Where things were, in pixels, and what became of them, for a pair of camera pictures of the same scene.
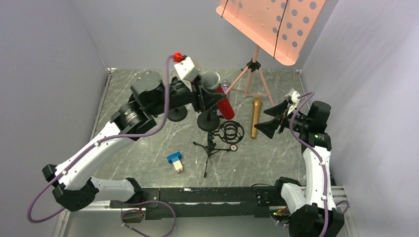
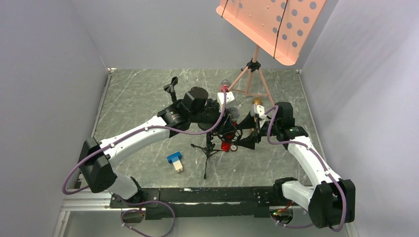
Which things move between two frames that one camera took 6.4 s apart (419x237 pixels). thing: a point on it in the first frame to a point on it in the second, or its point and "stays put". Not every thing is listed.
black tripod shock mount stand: [230, 132] stays put
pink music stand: [278, 28] stays put
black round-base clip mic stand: [208, 121] stays put
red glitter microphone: [211, 80] to [233, 113]
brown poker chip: [233, 148] stays put
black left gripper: [196, 95] to [221, 121]
